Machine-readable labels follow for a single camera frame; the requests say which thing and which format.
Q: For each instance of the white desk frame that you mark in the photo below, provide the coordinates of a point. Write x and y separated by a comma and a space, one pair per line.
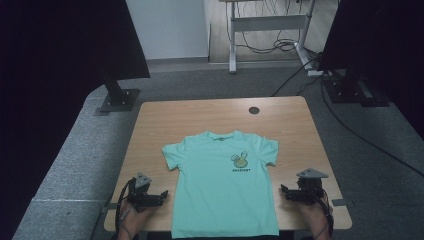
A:
266, 22

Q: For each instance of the mint green t-shirt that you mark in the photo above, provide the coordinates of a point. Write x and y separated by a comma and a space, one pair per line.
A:
223, 200

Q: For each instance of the black curtain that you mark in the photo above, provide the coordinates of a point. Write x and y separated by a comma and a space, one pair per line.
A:
383, 40
50, 83

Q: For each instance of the person's left hand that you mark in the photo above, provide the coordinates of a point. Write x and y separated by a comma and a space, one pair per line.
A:
133, 218

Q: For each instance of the white power strip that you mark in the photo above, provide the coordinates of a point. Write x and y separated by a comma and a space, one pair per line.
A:
315, 73

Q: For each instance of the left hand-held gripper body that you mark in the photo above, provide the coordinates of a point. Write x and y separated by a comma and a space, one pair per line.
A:
138, 193

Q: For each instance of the grey tape piece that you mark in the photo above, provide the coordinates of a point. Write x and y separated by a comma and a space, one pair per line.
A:
338, 202
114, 206

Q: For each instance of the person's right hand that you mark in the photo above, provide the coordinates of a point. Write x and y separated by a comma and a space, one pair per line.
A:
315, 215

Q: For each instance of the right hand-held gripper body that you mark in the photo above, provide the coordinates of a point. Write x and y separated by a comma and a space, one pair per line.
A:
310, 190

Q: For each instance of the black metal stand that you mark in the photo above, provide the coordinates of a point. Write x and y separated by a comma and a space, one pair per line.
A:
120, 99
346, 91

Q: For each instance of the dark round table grommet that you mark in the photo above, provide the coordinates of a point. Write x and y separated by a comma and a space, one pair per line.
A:
254, 110

